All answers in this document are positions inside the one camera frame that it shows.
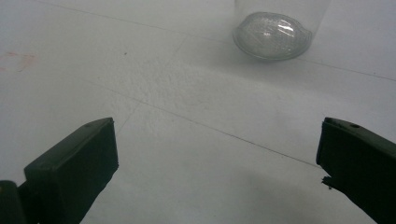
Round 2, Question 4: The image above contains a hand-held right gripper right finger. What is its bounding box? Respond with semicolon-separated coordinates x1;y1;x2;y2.
316;117;396;224

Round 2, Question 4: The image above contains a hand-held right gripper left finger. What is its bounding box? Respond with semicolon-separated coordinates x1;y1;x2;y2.
17;117;120;224

